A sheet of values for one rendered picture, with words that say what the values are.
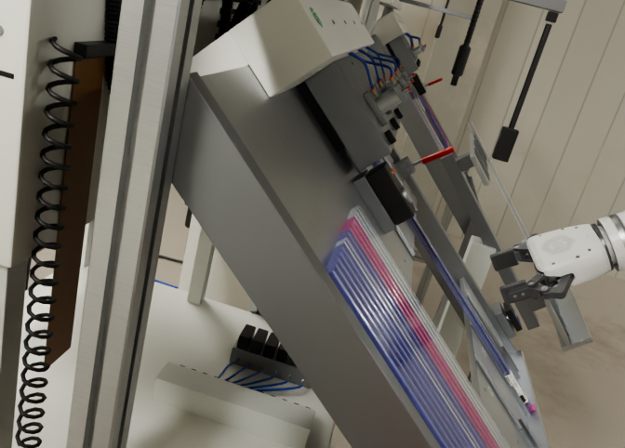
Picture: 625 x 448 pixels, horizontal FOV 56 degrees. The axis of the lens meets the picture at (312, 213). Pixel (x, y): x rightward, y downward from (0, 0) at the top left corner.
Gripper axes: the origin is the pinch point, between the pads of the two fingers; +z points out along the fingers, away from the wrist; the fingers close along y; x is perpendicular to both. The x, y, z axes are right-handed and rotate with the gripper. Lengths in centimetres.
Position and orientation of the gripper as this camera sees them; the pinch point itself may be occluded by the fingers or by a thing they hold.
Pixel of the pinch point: (502, 277)
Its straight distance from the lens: 99.6
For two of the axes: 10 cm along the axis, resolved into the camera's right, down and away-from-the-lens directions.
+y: -1.0, 4.7, -8.8
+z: -9.0, 3.3, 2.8
